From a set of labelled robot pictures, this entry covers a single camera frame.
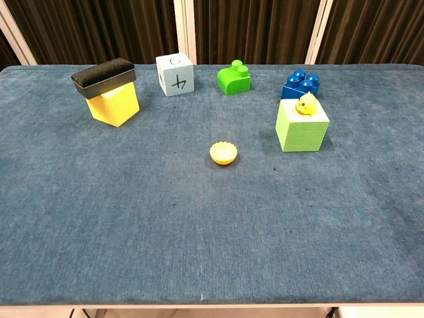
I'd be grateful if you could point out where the black whiteboard eraser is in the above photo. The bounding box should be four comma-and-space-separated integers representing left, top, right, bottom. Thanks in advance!
70, 57, 137, 100

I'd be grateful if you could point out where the white frame post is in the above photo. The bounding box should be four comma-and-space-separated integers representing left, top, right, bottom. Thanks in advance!
304, 0, 336, 66
173, 0, 197, 66
0, 0, 38, 66

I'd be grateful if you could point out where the green toy building brick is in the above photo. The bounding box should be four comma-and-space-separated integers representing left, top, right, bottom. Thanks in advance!
217, 59, 252, 96

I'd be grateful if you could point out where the yellow cupcake mould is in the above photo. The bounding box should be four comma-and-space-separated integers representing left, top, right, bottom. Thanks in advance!
209, 141, 239, 166

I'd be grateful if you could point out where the yellow foam cube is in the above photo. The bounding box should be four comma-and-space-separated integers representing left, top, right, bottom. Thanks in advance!
85, 81, 141, 128

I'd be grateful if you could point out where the blue fabric table cover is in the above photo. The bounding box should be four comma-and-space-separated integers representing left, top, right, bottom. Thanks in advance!
0, 63, 424, 306

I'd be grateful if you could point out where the light blue numbered cube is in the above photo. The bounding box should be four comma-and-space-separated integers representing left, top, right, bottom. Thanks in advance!
155, 52, 195, 97

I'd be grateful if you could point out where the dark brown curtain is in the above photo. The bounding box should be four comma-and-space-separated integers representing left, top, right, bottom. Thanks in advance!
0, 0, 424, 72

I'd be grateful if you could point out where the blue toy building brick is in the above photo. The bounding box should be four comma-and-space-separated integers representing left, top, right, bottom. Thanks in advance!
280, 69, 321, 100

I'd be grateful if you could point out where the small yellow duck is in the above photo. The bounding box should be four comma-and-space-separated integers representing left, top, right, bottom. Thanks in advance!
295, 91, 317, 117

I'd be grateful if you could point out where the light green foam cube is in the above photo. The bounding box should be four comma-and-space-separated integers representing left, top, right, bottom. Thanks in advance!
275, 98, 331, 153

